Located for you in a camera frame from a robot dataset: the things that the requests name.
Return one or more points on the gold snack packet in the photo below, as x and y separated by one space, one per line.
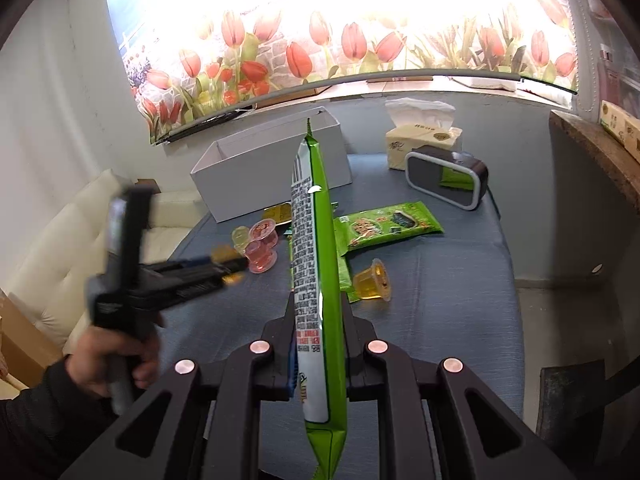
280 212

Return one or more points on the green snack packet white back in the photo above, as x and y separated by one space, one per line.
320 260

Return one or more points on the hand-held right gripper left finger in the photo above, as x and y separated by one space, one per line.
280 355

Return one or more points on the person's left forearm dark sleeve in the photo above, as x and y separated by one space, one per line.
40 425

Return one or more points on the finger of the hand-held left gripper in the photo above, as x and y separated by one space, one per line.
190 292
195 266

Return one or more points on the small cardboard piece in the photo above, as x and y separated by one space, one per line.
147 186

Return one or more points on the white leather sofa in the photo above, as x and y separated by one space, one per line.
65 260

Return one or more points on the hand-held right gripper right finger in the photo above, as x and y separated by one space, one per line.
359 352

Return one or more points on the tulip wall poster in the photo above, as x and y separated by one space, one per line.
350 25

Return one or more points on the wooden shelf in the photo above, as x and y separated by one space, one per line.
595 150

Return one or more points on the blue tablecloth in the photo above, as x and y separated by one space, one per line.
450 300

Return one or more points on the person's left hand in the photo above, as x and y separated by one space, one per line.
92 362

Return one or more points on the clear storage drawers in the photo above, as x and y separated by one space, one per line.
617 70

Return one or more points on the yellow jelly cup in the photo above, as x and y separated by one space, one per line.
239 236

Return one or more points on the orange jelly cup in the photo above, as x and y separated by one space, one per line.
222 251
373 284

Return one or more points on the black grey speaker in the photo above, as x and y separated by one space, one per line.
450 180

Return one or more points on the green toy car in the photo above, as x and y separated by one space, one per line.
390 225

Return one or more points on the yellow patterned box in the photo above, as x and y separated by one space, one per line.
622 125

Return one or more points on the white cardboard box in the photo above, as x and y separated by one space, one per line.
260 175

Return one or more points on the narrow green snack packet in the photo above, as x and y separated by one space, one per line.
347 275

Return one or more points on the brown cardboard box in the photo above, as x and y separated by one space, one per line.
25 355

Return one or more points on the yellow tissue pack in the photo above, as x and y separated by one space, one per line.
425 145

